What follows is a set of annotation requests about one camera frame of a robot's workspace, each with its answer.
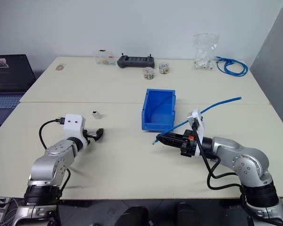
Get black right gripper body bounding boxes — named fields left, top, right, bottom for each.
left=180, top=129, right=200, bottom=158

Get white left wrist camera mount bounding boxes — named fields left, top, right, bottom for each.
left=63, top=113, right=87, bottom=152

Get coiled blue network cable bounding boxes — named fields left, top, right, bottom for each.
left=214, top=56, right=249, bottom=77

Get clear plastic zip bag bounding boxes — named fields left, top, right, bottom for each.
left=193, top=33, right=220, bottom=71

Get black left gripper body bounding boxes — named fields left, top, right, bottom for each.
left=83, top=129, right=98, bottom=145

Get clear plastic box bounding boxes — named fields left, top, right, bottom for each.
left=95, top=49, right=117, bottom=66

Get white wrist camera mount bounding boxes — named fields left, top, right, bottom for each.
left=63, top=113, right=87, bottom=152
left=187, top=108, right=206, bottom=158

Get tangle of thin wires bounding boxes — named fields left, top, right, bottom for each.
left=0, top=196, right=23, bottom=226

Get dark rounded shape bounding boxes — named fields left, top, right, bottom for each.
left=114, top=205, right=150, bottom=226
left=174, top=202, right=197, bottom=226

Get small clear jar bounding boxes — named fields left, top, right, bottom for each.
left=158, top=63, right=171, bottom=74
left=143, top=66, right=155, bottom=81

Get dark grey remote controller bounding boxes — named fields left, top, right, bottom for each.
left=117, top=53, right=157, bottom=69

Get open laptop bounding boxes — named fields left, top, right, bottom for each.
left=0, top=54, right=37, bottom=126

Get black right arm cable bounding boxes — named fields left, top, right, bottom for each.
left=191, top=119, right=245, bottom=190

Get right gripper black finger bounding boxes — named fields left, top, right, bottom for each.
left=156, top=132, right=186, bottom=141
left=159, top=138, right=185, bottom=150

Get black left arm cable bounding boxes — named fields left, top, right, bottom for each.
left=39, top=116, right=66, bottom=150

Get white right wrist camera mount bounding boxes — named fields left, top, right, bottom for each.
left=187, top=108, right=206, bottom=158

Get straight blue network cable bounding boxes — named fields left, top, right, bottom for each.
left=151, top=96, right=242, bottom=145

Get blue plastic bin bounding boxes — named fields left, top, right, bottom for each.
left=141, top=88, right=178, bottom=133

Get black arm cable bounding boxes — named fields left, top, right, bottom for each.
left=39, top=116, right=66, bottom=150
left=191, top=119, right=245, bottom=190

